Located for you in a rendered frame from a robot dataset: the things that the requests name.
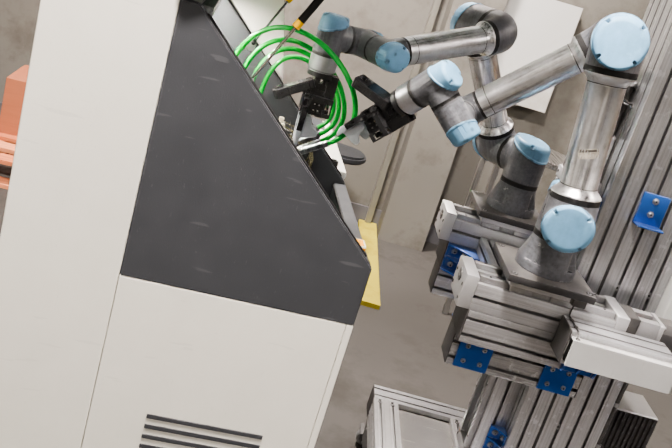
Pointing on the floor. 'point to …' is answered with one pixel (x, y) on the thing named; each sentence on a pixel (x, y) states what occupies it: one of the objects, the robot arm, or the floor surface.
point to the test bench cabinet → (210, 372)
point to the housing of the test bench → (79, 175)
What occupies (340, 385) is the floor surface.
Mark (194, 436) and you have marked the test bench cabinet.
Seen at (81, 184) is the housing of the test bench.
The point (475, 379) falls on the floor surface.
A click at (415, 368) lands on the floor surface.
